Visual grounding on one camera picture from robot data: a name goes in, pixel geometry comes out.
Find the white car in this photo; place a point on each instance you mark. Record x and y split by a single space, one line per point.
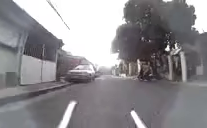
81 73

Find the grey asphalt road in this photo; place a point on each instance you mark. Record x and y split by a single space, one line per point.
107 96

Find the large dark tree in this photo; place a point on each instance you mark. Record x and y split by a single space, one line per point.
151 30

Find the robot's own part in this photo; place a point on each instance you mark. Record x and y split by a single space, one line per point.
137 119
67 114

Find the white gate pillars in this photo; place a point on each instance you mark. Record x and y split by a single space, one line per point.
177 66

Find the grey concrete pavement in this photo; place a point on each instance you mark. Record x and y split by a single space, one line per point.
21 90

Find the grey building with white gate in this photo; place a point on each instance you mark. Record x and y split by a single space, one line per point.
17 53

